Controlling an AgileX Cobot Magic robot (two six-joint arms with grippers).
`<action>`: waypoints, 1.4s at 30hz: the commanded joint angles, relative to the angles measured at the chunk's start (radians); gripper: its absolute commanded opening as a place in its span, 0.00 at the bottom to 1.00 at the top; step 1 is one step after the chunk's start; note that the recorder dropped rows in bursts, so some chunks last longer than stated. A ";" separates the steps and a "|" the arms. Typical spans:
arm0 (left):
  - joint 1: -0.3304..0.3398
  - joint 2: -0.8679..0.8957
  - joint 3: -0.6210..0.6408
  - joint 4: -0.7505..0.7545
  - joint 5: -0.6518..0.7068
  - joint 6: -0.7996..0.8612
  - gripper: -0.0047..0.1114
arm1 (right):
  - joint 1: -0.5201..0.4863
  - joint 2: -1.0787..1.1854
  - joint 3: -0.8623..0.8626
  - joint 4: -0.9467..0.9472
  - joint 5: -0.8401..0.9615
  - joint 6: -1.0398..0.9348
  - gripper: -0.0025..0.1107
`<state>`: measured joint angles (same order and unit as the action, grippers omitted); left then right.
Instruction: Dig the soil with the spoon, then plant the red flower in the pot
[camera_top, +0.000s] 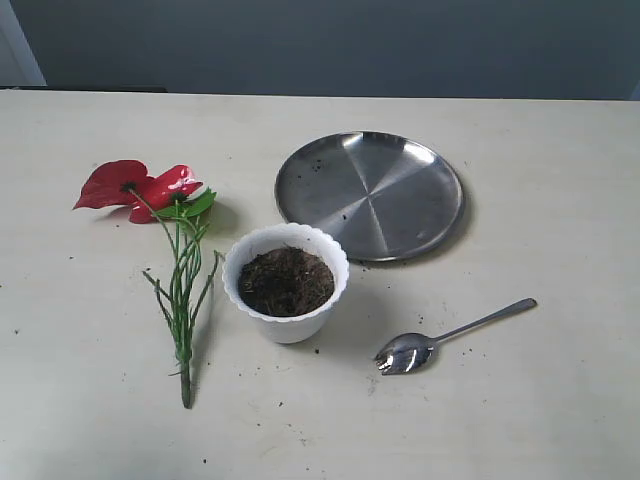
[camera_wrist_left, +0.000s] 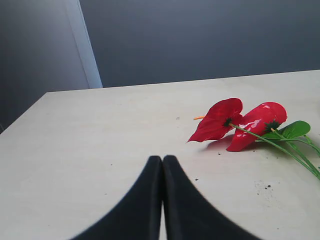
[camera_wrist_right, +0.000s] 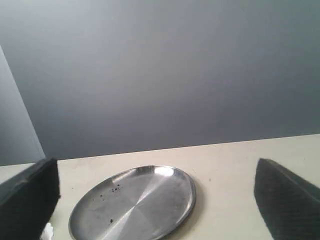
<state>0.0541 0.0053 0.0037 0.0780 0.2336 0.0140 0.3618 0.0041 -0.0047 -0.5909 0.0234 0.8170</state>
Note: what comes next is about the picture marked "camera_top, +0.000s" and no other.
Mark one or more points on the red artificial flower stem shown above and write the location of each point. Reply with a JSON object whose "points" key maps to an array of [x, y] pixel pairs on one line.
{"points": [[176, 200]]}

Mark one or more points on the round stainless steel plate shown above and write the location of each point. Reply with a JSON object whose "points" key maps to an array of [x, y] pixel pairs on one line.
{"points": [[381, 196]]}

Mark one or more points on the silver metal spork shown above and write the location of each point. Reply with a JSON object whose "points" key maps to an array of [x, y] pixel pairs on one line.
{"points": [[409, 352]]}

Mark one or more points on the dark potting soil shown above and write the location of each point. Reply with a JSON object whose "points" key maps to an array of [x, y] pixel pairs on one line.
{"points": [[285, 282]]}

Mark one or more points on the white scalloped flower pot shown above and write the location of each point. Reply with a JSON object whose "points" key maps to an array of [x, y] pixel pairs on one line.
{"points": [[286, 330]]}

